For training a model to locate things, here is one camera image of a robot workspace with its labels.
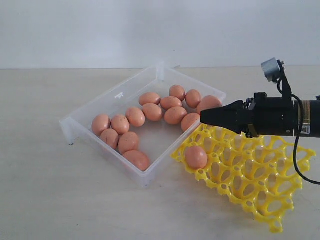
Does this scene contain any yellow plastic egg tray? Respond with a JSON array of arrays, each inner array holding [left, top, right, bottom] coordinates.
[[171, 124, 316, 234]]

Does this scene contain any clear plastic bin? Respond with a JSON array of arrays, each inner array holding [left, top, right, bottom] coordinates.
[[60, 62, 227, 188]]

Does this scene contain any brown egg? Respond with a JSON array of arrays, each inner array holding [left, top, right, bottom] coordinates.
[[111, 114, 130, 135], [91, 113, 111, 137], [142, 103, 163, 122], [125, 106, 146, 128], [185, 145, 208, 170], [196, 95, 222, 115], [169, 84, 186, 102], [138, 92, 161, 106], [160, 96, 182, 111], [185, 89, 202, 109], [164, 106, 187, 125], [122, 150, 150, 172], [118, 131, 140, 155], [181, 112, 201, 132], [99, 128, 119, 150]]

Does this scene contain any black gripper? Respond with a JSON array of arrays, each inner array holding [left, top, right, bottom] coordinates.
[[200, 92, 293, 138]]

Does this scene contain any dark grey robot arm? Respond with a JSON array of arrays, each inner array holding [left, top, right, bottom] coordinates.
[[200, 92, 320, 138]]

